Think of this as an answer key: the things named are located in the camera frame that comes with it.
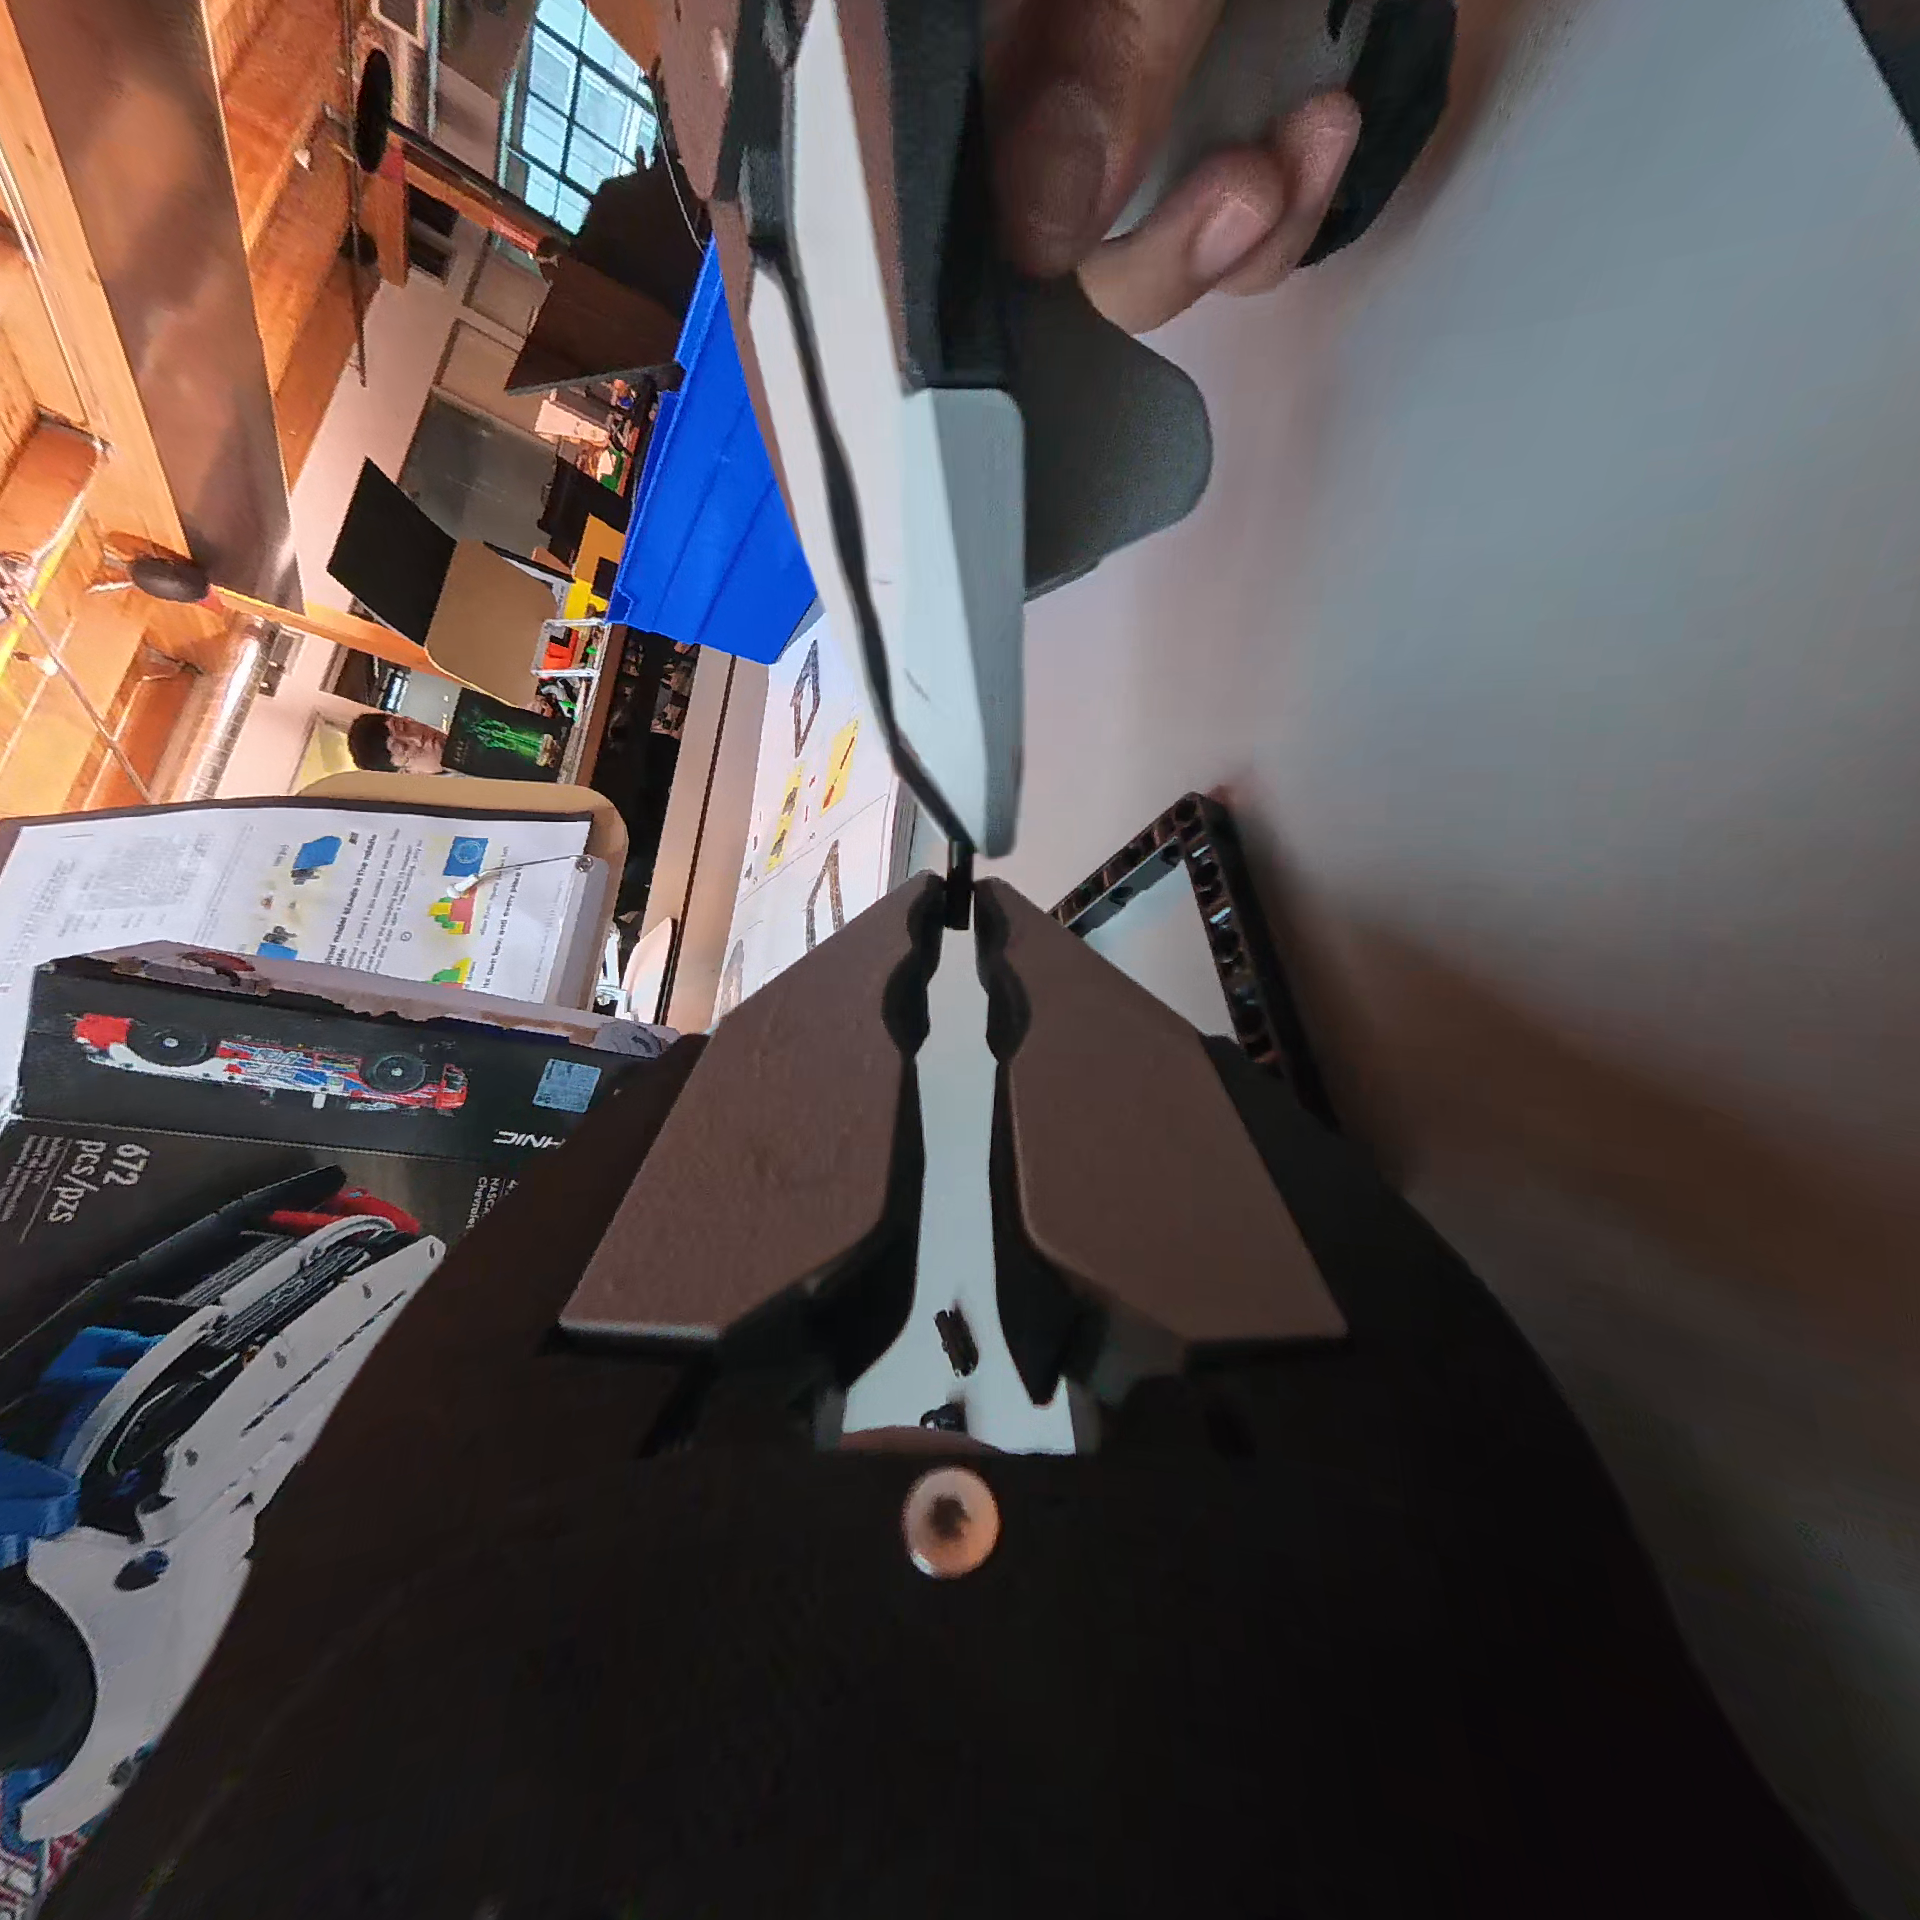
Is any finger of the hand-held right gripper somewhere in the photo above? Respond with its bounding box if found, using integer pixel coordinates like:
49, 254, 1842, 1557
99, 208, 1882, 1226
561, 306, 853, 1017
744, 0, 980, 852
896, 387, 1033, 862

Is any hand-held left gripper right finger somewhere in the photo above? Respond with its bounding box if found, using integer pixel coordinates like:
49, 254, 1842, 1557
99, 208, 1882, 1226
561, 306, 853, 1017
973, 874, 1348, 1411

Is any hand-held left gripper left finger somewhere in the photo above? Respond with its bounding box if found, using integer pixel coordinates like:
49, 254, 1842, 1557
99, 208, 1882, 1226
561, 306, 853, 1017
558, 874, 944, 1348

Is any black lego frame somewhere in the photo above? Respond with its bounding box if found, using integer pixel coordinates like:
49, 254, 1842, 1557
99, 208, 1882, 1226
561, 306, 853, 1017
1051, 793, 1341, 1131

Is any black lego set box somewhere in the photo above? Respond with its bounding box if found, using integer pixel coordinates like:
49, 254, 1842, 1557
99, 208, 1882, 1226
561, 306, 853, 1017
0, 942, 710, 1878

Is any person's right hand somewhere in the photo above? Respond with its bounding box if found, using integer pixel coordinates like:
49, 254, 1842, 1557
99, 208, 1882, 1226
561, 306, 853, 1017
987, 0, 1371, 336

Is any blue plastic bin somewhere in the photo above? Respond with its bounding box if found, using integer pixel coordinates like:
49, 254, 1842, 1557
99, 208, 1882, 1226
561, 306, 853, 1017
605, 236, 830, 667

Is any open instruction booklet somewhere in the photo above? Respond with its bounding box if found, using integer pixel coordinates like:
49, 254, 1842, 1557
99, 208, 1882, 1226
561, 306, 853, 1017
717, 636, 920, 1031

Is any paned window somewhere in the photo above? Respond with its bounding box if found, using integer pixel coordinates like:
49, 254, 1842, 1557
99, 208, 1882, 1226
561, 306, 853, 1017
498, 0, 666, 231

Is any tan chair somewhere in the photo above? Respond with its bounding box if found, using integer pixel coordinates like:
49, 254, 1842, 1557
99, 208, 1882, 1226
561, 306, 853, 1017
425, 540, 570, 710

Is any silver metal duct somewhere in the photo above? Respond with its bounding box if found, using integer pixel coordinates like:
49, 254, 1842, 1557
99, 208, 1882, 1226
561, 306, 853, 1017
181, 627, 313, 806

